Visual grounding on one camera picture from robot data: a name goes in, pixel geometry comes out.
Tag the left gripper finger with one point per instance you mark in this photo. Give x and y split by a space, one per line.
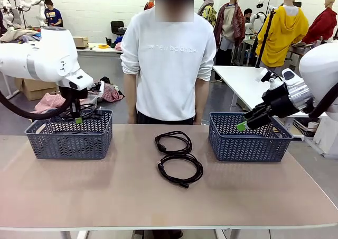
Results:
73 109
79 114

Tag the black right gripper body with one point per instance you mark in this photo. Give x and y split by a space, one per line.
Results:
280 101

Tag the person's right hand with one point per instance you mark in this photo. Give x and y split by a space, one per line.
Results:
131 117

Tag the pink cloth pile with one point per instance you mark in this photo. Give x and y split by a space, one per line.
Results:
48 102

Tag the long white background table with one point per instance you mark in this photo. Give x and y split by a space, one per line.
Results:
100 50

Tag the mannequin with hat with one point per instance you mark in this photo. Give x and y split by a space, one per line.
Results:
207 9

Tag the black tripod pole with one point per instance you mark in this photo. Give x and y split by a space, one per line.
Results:
265 32

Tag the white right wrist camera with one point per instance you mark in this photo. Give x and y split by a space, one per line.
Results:
290 76

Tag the person in blue shirt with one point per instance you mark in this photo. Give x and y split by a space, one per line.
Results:
53 14

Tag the seated person with black hair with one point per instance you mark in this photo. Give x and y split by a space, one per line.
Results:
248 14

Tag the grey plastic lattice basket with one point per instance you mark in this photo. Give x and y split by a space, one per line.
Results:
68 143
251 149

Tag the yellow tape roll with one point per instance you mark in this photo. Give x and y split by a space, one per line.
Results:
103 46

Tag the mannequin in red garment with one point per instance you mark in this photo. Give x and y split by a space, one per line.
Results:
323 25

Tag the black office chair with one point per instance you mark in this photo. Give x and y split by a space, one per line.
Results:
117 27

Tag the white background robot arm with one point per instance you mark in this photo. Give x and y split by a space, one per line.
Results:
5 11
37 9
254 18

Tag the person's left forearm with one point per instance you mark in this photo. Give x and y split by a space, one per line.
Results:
201 99

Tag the beige cloth heap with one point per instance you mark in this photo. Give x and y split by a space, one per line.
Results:
18 35

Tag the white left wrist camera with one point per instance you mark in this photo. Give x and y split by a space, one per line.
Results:
79 81

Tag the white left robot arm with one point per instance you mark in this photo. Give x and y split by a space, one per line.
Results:
47 56

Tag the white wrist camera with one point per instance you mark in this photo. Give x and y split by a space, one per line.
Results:
79 81
290 76

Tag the large cardboard box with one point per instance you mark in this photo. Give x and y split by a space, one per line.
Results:
34 88

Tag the mannequin in orange shirt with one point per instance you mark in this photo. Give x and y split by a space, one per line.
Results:
150 1

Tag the white table leg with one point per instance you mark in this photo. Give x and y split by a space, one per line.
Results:
228 234
71 235

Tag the person's right forearm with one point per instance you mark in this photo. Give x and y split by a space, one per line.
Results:
130 91

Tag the person in white sweater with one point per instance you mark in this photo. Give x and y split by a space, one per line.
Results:
169 77

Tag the mannequin in patterned shawl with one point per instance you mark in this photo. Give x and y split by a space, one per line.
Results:
229 25

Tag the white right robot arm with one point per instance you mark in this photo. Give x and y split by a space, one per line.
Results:
319 64

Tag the mannequin in yellow hoodie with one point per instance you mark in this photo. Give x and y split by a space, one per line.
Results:
283 32

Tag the small cardboard box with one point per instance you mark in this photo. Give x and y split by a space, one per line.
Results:
80 42

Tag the white storage box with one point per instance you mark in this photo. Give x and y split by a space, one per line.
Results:
326 136

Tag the red patterned cloth pile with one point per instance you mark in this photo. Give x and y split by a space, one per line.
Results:
109 92

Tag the person's left hand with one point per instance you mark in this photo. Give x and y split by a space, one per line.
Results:
199 118

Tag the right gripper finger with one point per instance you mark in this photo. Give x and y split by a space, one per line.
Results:
257 121
257 110

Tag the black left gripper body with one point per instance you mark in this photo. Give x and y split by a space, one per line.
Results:
79 93

